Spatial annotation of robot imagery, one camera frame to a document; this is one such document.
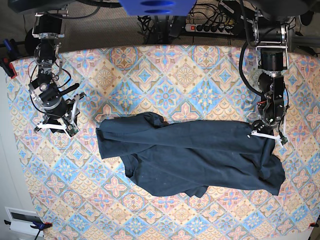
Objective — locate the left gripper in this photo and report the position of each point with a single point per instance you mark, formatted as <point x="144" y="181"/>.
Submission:
<point x="263" y="129"/>

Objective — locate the table clamp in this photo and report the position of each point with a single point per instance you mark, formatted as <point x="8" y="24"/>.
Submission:
<point x="314" y="225"/>
<point x="41" y="225"/>
<point x="6" y="61"/>

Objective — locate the lower right table clamp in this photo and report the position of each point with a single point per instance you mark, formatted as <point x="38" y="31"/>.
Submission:
<point x="314" y="225"/>

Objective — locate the lower left table clamp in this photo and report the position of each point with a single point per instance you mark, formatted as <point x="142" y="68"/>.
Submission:
<point x="41" y="225"/>

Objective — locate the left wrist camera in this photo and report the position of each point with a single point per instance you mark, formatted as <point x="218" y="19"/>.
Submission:
<point x="283" y="140"/>

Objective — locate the patterned tablecloth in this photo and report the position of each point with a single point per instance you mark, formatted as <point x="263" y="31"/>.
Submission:
<point x="89" y="198"/>

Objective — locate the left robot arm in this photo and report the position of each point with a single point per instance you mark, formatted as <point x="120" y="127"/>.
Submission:
<point x="269" y="38"/>

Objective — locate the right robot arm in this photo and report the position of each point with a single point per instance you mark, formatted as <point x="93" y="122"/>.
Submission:
<point x="46" y="95"/>

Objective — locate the white wall outlet box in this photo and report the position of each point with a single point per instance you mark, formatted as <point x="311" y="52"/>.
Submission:
<point x="21" y="215"/>

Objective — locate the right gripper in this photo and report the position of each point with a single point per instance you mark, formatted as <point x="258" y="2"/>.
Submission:
<point x="60" y="113"/>

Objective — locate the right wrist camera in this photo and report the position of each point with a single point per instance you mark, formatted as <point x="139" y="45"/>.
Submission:
<point x="72" y="130"/>

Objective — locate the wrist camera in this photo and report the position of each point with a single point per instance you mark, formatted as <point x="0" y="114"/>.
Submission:
<point x="72" y="130"/>
<point x="283" y="140"/>

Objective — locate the dark blue t-shirt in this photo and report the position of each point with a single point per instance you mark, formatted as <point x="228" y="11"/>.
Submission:
<point x="188" y="157"/>

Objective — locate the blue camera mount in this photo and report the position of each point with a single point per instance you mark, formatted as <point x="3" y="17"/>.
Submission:
<point x="157" y="7"/>

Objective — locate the upper left table clamp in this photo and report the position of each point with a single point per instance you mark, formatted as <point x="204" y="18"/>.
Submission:
<point x="6" y="61"/>

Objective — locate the white power strip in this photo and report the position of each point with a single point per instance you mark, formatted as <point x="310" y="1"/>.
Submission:
<point x="210" y="29"/>

